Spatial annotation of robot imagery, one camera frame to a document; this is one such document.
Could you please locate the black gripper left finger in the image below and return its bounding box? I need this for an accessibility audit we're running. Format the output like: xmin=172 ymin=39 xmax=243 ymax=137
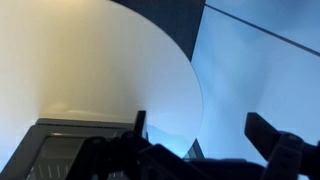
xmin=64 ymin=110 xmax=155 ymax=180

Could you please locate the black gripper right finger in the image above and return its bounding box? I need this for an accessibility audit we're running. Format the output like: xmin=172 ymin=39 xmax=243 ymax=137
xmin=244 ymin=112 xmax=320 ymax=180

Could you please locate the grey toy stove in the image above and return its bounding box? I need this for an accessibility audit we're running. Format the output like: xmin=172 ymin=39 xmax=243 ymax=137
xmin=0 ymin=117 xmax=149 ymax=180

